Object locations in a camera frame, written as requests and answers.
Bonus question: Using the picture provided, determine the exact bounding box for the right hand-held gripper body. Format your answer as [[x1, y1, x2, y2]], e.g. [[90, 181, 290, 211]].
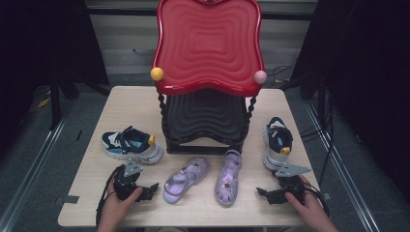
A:
[[274, 163, 312, 204]]

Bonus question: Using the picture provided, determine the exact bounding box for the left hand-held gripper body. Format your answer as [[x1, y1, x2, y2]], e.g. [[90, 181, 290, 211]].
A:
[[112, 159, 144, 201]]

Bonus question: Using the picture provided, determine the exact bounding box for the navy and white sneaker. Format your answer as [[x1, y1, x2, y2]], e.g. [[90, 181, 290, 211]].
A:
[[101, 125, 164, 165], [261, 116, 295, 171]]

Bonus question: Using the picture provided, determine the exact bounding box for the purple jelly sandal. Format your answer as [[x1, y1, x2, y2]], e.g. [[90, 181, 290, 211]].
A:
[[214, 149, 243, 207], [162, 157, 211, 205]]

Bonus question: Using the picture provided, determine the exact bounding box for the red and black shoe rack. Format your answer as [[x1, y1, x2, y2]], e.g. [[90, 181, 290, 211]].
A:
[[150, 0, 269, 157]]

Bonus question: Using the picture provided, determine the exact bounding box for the person's left hand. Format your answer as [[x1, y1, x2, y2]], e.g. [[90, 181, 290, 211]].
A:
[[101, 182, 144, 223]]

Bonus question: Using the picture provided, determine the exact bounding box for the person's right hand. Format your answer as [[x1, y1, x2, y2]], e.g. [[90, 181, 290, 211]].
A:
[[284, 175, 330, 226]]

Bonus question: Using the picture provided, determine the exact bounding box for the black metal stand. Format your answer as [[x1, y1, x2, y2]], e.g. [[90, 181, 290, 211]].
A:
[[47, 73, 80, 131]]

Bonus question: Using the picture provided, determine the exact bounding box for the black curtain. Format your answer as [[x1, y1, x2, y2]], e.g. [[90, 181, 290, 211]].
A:
[[289, 0, 410, 197], [0, 0, 109, 156]]

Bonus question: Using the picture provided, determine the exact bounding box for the right hand-held gripper black cable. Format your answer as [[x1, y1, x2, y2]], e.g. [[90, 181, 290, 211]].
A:
[[303, 187, 331, 218]]

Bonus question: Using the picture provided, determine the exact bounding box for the metal floor rail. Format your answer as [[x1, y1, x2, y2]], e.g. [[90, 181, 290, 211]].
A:
[[0, 105, 75, 232], [304, 102, 381, 232]]

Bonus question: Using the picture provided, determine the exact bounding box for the thin black floor cable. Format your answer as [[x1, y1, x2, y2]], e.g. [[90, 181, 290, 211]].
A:
[[299, 93, 335, 188]]

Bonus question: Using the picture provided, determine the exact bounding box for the black looped floor cable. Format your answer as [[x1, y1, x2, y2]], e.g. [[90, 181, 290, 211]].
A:
[[266, 63, 297, 79]]

